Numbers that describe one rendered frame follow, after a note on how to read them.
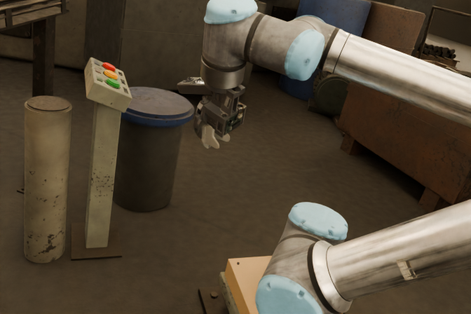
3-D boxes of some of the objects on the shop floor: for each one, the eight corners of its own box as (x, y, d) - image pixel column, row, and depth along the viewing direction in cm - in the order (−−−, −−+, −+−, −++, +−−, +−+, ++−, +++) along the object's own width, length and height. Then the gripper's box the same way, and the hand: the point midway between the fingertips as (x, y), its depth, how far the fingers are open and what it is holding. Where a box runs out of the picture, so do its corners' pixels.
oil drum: (295, 102, 343) (326, -9, 308) (267, 79, 393) (291, -19, 358) (353, 107, 366) (388, 4, 331) (319, 85, 416) (347, -7, 381)
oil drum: (352, 109, 361) (387, 4, 325) (318, 86, 410) (346, -7, 375) (404, 113, 383) (442, 16, 348) (366, 91, 433) (396, 4, 398)
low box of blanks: (523, 212, 240) (584, 107, 214) (445, 226, 205) (506, 103, 179) (402, 139, 313) (437, 55, 287) (329, 141, 277) (360, 45, 252)
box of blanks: (113, 108, 253) (125, -25, 223) (74, 65, 312) (80, -44, 282) (245, 104, 314) (270, -1, 284) (193, 69, 373) (208, -21, 342)
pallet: (456, 69, 735) (464, 51, 722) (417, 61, 715) (424, 43, 703) (418, 52, 841) (425, 37, 829) (383, 45, 822) (389, 29, 810)
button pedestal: (71, 266, 131) (82, 81, 107) (71, 220, 151) (80, 55, 127) (123, 262, 137) (144, 86, 113) (115, 219, 157) (133, 61, 133)
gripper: (224, 98, 80) (214, 171, 95) (254, 81, 86) (240, 152, 100) (193, 78, 84) (188, 151, 98) (223, 62, 90) (214, 134, 104)
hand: (206, 141), depth 100 cm, fingers closed
